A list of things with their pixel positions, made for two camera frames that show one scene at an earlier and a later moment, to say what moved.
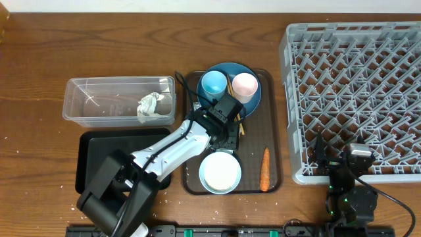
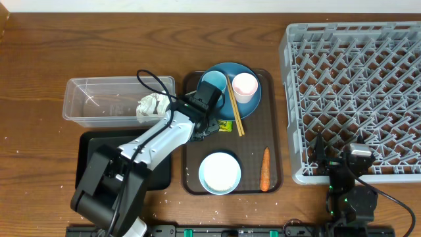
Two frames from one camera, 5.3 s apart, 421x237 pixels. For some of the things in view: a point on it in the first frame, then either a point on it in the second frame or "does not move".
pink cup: (245, 85) does not move
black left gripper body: (232, 143) → (214, 126)
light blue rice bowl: (220, 172) does not move
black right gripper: (320, 155) does not move
